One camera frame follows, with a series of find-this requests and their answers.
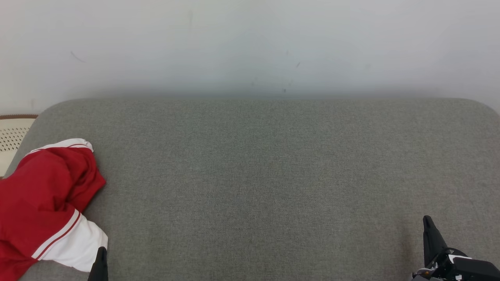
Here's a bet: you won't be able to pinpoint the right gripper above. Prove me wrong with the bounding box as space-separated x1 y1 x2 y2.
412 215 471 281

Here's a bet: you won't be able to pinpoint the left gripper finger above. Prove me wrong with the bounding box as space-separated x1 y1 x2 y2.
87 246 109 281

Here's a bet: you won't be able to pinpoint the red basketball jersey white sleeves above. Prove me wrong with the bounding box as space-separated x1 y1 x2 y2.
0 154 109 281

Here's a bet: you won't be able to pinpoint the cream perforated laundry basket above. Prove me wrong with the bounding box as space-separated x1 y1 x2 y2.
0 114 39 179

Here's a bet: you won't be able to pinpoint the grey fabric sofa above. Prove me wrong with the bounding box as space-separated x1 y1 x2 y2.
0 98 500 281

